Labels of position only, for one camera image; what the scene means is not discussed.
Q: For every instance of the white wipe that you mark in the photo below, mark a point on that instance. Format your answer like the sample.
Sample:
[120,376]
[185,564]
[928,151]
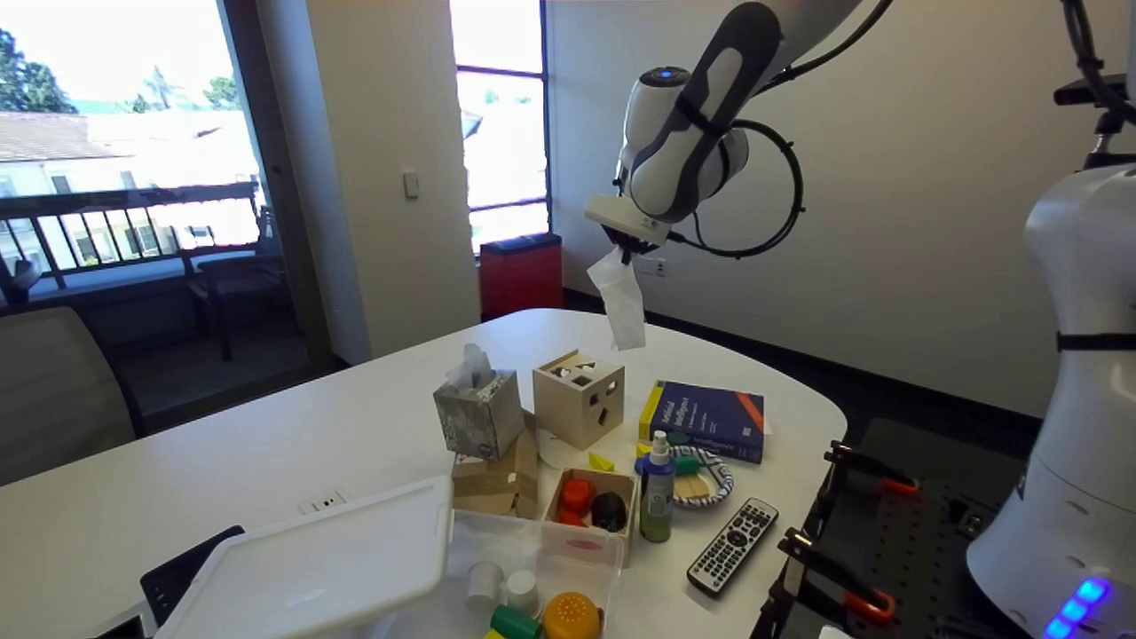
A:
[621,299]

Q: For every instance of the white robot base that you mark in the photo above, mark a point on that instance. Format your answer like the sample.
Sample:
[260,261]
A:
[1059,559]

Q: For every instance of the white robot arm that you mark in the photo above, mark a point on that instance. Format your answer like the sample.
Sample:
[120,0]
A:
[684,131]

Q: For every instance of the blue book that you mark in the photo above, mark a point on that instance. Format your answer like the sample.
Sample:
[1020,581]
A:
[707,416]

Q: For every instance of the red bin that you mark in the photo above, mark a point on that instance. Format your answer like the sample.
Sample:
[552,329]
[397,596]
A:
[519,273]

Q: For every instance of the wooden shape sorter cube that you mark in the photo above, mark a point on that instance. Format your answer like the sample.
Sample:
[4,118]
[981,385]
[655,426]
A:
[578,398]

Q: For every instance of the red orange toy block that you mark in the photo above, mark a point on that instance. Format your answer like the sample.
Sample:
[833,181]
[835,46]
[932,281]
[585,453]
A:
[575,501]

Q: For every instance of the wooden open box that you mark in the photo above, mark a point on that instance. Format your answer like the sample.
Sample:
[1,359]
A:
[502,482]

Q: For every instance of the small wooden tray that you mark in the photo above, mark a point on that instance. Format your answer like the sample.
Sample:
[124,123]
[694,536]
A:
[590,516]

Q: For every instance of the black toy block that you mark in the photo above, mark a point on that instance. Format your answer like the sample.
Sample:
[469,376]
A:
[609,511]

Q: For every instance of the patterned plate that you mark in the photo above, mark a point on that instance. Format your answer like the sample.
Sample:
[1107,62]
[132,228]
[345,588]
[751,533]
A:
[700,475]

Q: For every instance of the clear plastic bin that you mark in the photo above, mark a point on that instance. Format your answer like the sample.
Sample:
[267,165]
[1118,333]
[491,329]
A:
[526,564]

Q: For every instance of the black remote control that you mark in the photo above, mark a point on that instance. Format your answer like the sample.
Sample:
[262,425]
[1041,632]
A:
[729,551]

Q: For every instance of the orange toy cylinder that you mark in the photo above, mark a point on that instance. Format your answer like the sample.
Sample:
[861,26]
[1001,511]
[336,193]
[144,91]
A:
[573,615]

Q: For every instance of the green toy cylinder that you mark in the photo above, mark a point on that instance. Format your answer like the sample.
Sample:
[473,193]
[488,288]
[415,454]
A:
[511,621]

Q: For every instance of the black clamp orange tips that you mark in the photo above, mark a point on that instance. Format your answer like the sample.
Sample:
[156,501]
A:
[888,475]

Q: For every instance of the black office chair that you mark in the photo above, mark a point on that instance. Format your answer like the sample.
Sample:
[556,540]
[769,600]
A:
[56,390]

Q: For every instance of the camera on stand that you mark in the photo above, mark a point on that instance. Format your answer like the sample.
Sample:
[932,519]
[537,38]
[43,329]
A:
[1107,123]

